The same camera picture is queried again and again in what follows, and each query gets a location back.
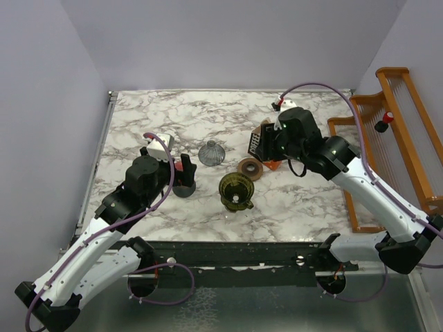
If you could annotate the coffee paper filter box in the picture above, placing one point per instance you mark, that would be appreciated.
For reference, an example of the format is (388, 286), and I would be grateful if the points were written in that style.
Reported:
(254, 145)

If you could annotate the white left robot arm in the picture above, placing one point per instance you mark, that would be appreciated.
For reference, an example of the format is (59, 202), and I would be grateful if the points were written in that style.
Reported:
(57, 297)

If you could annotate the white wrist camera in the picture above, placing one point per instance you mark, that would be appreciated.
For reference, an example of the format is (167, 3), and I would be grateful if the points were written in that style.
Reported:
(155, 148)
(282, 104)

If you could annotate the black front table rail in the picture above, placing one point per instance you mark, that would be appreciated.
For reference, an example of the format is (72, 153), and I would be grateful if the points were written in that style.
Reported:
(237, 264)

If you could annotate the grey ribbed glass dripper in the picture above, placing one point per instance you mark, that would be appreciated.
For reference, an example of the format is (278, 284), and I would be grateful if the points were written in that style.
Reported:
(211, 154)

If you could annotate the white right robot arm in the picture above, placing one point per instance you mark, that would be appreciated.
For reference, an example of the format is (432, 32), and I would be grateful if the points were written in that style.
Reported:
(408, 232)

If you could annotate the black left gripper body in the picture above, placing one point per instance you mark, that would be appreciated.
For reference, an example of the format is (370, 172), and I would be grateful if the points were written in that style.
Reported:
(165, 177)

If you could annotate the round wooden dripper base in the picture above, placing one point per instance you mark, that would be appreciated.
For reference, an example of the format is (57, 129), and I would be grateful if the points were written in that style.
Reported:
(251, 167)

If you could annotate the orange wooden rack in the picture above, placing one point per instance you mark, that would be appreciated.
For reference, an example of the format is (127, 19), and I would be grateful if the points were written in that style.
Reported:
(408, 156)

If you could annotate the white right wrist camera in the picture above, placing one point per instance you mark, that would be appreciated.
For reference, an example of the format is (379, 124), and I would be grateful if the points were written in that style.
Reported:
(282, 104)

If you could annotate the green glass dripper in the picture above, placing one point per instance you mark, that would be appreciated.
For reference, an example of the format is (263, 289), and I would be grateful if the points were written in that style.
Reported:
(236, 191)

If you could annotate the red and black bottle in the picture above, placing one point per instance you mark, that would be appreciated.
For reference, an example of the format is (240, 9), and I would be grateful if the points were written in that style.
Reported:
(384, 123)

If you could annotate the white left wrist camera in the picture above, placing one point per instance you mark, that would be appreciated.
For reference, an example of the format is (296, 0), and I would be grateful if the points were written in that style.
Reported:
(155, 148)

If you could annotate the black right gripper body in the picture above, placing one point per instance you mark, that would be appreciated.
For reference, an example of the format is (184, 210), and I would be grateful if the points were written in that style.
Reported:
(284, 150)

